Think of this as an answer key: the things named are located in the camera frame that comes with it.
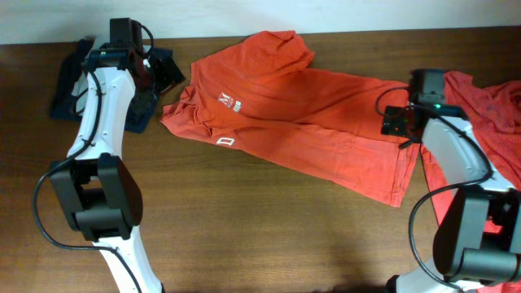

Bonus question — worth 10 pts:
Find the pink red t-shirt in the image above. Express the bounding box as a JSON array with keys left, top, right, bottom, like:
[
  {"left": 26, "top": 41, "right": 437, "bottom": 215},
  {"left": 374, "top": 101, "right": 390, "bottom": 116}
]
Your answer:
[{"left": 420, "top": 71, "right": 520, "bottom": 293}]

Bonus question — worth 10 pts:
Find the dark navy folded garment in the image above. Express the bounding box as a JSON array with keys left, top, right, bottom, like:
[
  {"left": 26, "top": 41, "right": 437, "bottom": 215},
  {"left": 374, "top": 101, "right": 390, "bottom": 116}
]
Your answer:
[{"left": 50, "top": 47, "right": 173, "bottom": 133}]

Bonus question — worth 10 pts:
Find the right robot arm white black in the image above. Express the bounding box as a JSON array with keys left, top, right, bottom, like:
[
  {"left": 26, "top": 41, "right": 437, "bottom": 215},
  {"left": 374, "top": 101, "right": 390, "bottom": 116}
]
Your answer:
[{"left": 377, "top": 69, "right": 520, "bottom": 293}]

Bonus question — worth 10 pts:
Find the grey folded garment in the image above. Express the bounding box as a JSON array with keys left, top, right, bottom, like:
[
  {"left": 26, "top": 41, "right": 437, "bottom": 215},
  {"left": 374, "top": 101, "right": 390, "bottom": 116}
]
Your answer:
[{"left": 71, "top": 36, "right": 99, "bottom": 103}]

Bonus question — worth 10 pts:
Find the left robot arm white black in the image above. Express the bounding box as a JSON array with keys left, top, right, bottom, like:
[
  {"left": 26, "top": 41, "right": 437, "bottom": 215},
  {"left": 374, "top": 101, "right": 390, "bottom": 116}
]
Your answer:
[{"left": 45, "top": 18, "right": 185, "bottom": 292}]

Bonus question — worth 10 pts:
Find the orange printed t-shirt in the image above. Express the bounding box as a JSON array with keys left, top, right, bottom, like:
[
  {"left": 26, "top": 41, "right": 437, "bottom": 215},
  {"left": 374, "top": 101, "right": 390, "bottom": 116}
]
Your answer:
[{"left": 160, "top": 31, "right": 418, "bottom": 207}]

